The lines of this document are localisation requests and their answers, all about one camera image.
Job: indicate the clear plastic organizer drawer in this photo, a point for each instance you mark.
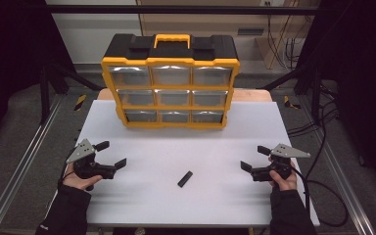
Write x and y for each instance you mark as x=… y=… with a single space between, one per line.
x=130 y=76

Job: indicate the yellow black tape marker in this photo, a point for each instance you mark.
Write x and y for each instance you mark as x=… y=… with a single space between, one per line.
x=287 y=102
x=80 y=102

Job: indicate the black curtain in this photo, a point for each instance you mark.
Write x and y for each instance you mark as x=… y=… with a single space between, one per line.
x=365 y=65
x=9 y=49

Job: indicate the black metal stand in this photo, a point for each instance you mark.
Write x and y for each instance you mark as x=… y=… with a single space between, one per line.
x=315 y=91
x=45 y=91

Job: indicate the group of clear drawers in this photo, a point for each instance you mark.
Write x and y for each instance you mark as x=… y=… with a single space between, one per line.
x=171 y=97

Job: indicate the yellow black organizer cabinet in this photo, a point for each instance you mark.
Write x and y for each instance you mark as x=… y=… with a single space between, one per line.
x=171 y=50

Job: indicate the person's right hand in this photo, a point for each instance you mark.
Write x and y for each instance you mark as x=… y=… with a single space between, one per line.
x=285 y=182

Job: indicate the black horizontal bar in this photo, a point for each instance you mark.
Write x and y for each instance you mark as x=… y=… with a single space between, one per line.
x=111 y=9

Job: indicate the black USB flash drive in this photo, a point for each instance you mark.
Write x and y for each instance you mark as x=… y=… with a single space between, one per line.
x=185 y=179

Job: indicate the person's left hand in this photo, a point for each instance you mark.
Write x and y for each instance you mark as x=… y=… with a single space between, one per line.
x=78 y=182

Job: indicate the aluminium frame rail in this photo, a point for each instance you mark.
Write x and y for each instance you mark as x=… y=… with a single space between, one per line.
x=16 y=173
x=341 y=176

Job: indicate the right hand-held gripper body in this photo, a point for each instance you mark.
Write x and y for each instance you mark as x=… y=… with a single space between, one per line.
x=275 y=169

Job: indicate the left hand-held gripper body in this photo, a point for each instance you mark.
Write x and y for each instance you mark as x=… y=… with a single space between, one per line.
x=93 y=168

